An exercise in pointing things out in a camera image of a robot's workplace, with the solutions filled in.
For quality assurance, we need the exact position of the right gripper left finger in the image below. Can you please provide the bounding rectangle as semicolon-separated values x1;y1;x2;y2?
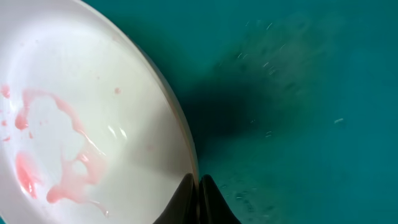
154;173;196;224

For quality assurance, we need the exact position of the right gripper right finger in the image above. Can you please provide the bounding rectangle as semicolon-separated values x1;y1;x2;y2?
199;174;241;224

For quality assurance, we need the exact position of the white plate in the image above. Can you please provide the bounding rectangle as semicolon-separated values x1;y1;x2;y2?
1;0;197;223

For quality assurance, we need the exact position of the teal plastic tray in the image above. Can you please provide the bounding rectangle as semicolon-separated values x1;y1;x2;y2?
90;0;397;223

